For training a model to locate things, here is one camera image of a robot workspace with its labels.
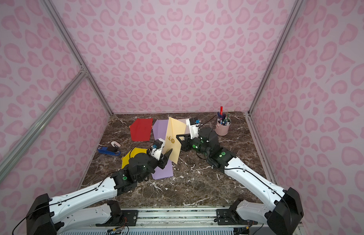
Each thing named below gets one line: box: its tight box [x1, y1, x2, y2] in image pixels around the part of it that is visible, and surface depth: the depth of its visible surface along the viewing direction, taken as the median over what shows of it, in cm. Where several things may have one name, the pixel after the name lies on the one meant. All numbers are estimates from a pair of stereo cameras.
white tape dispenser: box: [110, 141, 122, 148], surface depth 102 cm
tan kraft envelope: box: [162, 116, 187, 165], surface depth 73 cm
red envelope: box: [130, 117, 153, 142], surface depth 113 cm
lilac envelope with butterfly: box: [152, 119, 169, 141], surface depth 112 cm
